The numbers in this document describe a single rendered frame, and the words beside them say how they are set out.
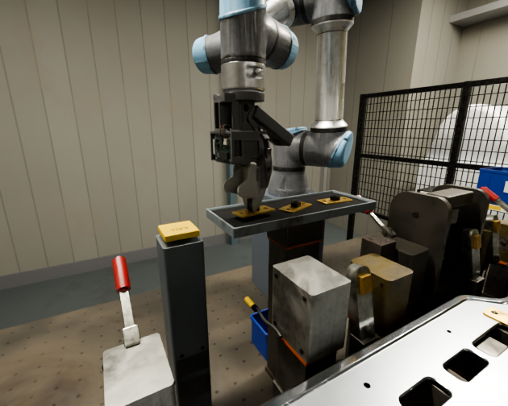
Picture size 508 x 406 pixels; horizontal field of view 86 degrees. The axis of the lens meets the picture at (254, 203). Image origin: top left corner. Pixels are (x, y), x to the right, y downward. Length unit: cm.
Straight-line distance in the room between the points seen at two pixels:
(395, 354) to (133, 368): 37
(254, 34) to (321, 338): 47
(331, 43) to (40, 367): 119
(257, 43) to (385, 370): 52
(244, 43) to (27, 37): 256
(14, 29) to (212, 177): 193
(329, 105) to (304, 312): 63
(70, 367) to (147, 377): 63
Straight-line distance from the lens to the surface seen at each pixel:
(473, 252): 82
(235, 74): 48
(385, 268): 57
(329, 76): 89
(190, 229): 49
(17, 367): 108
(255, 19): 50
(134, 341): 42
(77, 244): 305
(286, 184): 96
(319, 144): 89
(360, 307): 52
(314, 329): 44
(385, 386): 47
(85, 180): 289
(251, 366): 87
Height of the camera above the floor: 133
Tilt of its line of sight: 15 degrees down
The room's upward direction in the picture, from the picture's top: straight up
